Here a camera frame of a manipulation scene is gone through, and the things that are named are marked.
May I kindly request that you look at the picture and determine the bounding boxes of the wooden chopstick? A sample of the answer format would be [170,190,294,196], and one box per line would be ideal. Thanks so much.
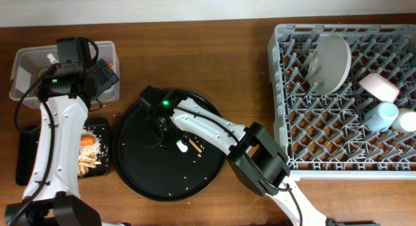
[188,138,202,153]

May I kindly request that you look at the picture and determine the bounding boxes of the white plastic fork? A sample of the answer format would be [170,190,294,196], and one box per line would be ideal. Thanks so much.
[176,140,189,153]

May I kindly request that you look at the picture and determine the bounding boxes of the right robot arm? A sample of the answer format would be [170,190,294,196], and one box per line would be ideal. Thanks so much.
[139,86,330,225]

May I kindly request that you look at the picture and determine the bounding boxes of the black rectangular tray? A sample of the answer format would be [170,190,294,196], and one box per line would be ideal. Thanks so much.
[15,118,110,186]

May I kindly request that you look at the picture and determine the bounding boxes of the round black tray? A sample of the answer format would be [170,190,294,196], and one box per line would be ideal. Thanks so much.
[111,98,226,201]

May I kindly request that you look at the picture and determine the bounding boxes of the white tissue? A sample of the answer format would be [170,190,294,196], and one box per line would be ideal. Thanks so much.
[47,53,59,64]

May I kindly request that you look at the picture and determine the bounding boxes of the red snack wrapper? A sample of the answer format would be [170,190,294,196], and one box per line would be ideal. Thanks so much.
[107,62,114,69]

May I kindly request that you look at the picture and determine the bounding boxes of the clear plastic bin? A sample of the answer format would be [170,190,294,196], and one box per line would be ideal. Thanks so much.
[9,41,121,109]

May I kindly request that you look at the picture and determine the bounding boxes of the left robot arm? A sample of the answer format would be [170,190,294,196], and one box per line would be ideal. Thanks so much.
[5,37,119,225]

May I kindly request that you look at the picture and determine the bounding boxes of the grey dishwasher rack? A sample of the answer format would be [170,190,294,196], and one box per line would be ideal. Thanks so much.
[267,24,415,179]

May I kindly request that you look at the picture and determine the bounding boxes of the grey plate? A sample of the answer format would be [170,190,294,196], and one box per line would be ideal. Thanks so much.
[307,35,352,95]

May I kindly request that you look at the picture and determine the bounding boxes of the pink bowl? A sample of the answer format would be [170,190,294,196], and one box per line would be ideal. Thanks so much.
[359,73,400,103]

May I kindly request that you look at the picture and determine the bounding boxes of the rice and peanut shells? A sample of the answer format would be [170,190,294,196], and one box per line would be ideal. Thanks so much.
[77,128,109,179]

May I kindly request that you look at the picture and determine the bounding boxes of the orange carrot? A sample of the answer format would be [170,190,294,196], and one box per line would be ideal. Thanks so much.
[80,135,96,146]

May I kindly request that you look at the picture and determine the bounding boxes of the white cup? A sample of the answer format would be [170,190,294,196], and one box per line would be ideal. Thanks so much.
[391,108,416,132]

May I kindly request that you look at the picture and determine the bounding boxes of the light blue cup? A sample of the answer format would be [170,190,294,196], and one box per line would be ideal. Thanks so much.
[364,101,398,132]

